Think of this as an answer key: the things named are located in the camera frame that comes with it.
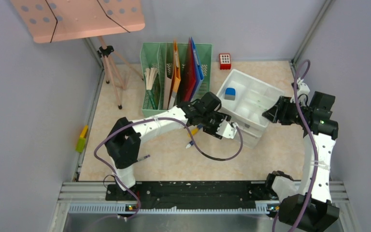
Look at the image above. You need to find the yellow dropper bottle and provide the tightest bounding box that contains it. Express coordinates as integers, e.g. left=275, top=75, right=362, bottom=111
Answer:
left=191, top=128, right=200, bottom=135

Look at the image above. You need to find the clear plastic drawer unit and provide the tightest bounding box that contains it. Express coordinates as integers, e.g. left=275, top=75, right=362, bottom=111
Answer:
left=217, top=69, right=285, bottom=149

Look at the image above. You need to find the red translucent file folder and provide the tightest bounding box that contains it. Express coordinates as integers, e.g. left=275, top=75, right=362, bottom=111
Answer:
left=181, top=37, right=196, bottom=102

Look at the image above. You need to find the green children's book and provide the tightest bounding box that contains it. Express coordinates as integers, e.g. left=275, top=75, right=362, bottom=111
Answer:
left=144, top=67, right=158, bottom=110

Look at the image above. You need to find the green file rack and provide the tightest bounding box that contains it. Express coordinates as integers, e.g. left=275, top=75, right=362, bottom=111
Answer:
left=140, top=43, right=213, bottom=117

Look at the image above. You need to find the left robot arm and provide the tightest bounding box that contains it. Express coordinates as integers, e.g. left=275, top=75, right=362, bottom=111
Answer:
left=105, top=92, right=238, bottom=200

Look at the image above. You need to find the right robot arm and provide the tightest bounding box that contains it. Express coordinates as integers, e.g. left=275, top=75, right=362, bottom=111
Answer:
left=262, top=91, right=340, bottom=232

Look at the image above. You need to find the blue eraser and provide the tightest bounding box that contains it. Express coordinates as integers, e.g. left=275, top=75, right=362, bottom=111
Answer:
left=224, top=87, right=236, bottom=101

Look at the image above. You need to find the orange file folder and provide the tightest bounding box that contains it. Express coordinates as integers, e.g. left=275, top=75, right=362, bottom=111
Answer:
left=168, top=40, right=181, bottom=109

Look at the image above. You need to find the red small box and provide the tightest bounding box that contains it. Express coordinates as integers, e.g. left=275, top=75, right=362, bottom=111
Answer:
left=219, top=53, right=232, bottom=70

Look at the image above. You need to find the black lamp clamp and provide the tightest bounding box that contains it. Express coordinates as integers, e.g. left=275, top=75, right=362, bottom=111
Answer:
left=97, top=45, right=114, bottom=58

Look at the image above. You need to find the yellow green clamp tool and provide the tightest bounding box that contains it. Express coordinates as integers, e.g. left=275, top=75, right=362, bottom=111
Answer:
left=75, top=125, right=88, bottom=153

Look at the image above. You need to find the pink lamp stand pole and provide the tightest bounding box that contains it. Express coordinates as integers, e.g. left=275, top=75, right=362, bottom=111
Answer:
left=97, top=36, right=144, bottom=110

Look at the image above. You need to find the pink perforated lamp panel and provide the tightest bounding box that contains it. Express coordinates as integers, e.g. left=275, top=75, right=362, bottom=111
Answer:
left=11, top=0, right=145, bottom=44

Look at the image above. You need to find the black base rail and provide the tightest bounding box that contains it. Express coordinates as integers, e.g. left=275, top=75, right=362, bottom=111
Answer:
left=105, top=181, right=280, bottom=215

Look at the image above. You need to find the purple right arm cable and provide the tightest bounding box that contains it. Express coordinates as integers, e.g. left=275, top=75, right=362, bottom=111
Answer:
left=271, top=59, right=320, bottom=232

